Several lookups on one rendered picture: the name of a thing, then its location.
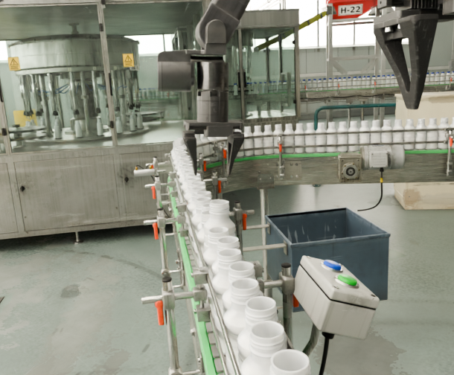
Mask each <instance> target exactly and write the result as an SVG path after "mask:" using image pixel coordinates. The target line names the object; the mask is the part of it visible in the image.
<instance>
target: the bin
mask: <svg viewBox="0 0 454 375"><path fill-rule="evenodd" d="M264 218H265V219H266V224H265V225H253V226H246V230H250V229H258V228H266V246H253V247H246V248H243V252H246V251H259V250H266V253H267V272H268V274H269V276H270V277H271V280H265V281H263V282H267V281H278V280H279V272H281V264H282V263H291V275H292V276H293V277H294V278H295V276H296V274H297V271H298V268H299V266H300V264H301V259H302V257H303V256H309V257H313V258H317V259H320V260H332V261H335V262H337V263H340V264H342V265H343V266H344V267H345V268H346V269H347V270H348V271H349V272H350V273H351V274H353V275H354V276H355V277H356V278H357V279H358V280H359V281H360V282H361V283H363V284H364V285H365V286H366V287H367V288H368V289H369V290H370V291H371V292H373V293H374V294H375V295H376V296H377V297H378V298H379V299H380V301H383V300H388V278H389V237H390V236H391V234H390V233H389V232H387V231H386V230H384V229H382V228H381V227H379V226H378V225H376V224H374V223H373V222H371V221H369V220H368V219H366V218H365V217H363V216H361V215H359V214H358V213H356V212H355V211H352V210H351V209H350V208H348V207H344V208H331V209H323V210H315V211H302V212H294V213H286V214H273V215H265V216H264ZM301 311H305V310H304V308H303V307H302V306H301V305H300V303H299V306H298V307H293V305H292V312H293V313H296V312H301Z"/></svg>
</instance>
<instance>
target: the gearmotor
mask: <svg viewBox="0 0 454 375"><path fill-rule="evenodd" d="M404 164H405V150H404V148H403V146H402V145H386V146H385V145H375V146H363V147H360V151H359V153H340V154H338V179H339V183H340V184H344V183H345V182H361V181H362V169H363V170H380V172H381V177H380V182H381V197H380V201H379V202H378V203H377V204H376V205H375V206H374V207H372V208H367V209H362V210H357V211H367V210H371V209H373V208H376V207H377V206H378V205H379V203H380V202H381V199H382V197H383V172H384V170H392V169H402V168H403V167H404Z"/></svg>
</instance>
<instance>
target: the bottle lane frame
mask: <svg viewBox="0 0 454 375"><path fill-rule="evenodd" d="M168 187H169V194H170V192H171V191H172V190H173V188H172V187H170V186H168ZM176 205H177V204H176V199H175V197H172V196H171V195H170V211H171V218H172V215H173V213H174V217H176V216H177V215H179V213H178V209H176ZM172 224H173V225H175V230H176V233H175V234H174V237H175V241H176V252H177V254H179V256H180V260H182V258H183V264H184V271H182V273H184V275H185V286H183V289H184V292H189V291H193V287H194V286H196V285H195V282H194V278H192V277H191V273H192V272H193V270H192V266H191V261H190V258H189V254H188V249H187V245H186V242H185V237H180V235H179V233H178V230H179V228H180V227H182V224H178V223H177V222H173V223H172ZM185 301H186V306H187V310H188V318H189V323H190V327H191V335H192V340H193V344H194V353H195V357H196V365H197V369H199V363H198V357H199V352H202V359H203V370H204V373H202V372H200V373H199V375H202V374H203V375H218V374H221V373H217V370H216V366H215V363H214V360H215V359H218V358H214V357H213V354H212V351H211V346H213V345H210V342H209V338H208V334H209V333H207V329H206V326H205V323H207V322H204V321H202V322H198V319H197V315H196V314H194V309H196V305H197V304H200V301H196V302H195V301H194V299H193V298H188V299H185Z"/></svg>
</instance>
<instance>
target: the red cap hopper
mask: <svg viewBox="0 0 454 375"><path fill-rule="evenodd" d="M326 6H332V14H330V15H328V16H326V81H327V82H328V81H329V78H332V81H333V67H334V68H335V69H336V70H337V71H338V72H340V73H341V74H344V73H345V74H347V73H348V72H347V71H346V70H345V69H344V68H343V67H342V66H341V65H340V64H338V62H337V61H340V60H363V59H372V60H371V61H370V62H369V63H368V64H367V65H366V67H364V69H363V70H361V72H360V73H361V74H362V73H363V72H364V71H365V70H366V69H367V68H368V67H369V66H370V64H372V63H373V61H374V63H373V64H372V65H371V66H370V67H369V68H368V70H367V71H366V73H368V72H369V71H370V70H371V69H372V68H373V67H374V76H375V78H376V79H377V75H379V61H380V60H381V73H380V78H382V75H385V78H386V56H385V54H384V53H383V51H382V49H381V54H379V47H380V45H379V43H378V41H377V40H376V38H375V54H373V55H361V56H349V57H333V27H334V26H345V25H365V24H374V21H367V22H352V21H362V20H372V19H374V18H375V17H378V16H380V10H378V9H377V0H325V7H326ZM333 6H334V7H335V10H336V15H333ZM374 8H376V14H375V16H372V17H362V18H359V17H361V16H362V15H364V14H365V13H367V12H368V11H370V10H372V9H374ZM385 14H387V8H384V9H382V15H385ZM340 22H347V23H340ZM333 23H337V24H333ZM336 65H337V66H336ZM374 103H378V97H375V98H374ZM332 105H333V99H331V100H330V102H328V101H327V106H332ZM384 114H385V107H380V128H381V129H382V128H383V124H384V123H383V121H384ZM374 121H378V107H374ZM329 122H333V110H332V109H327V129H328V123H329Z"/></svg>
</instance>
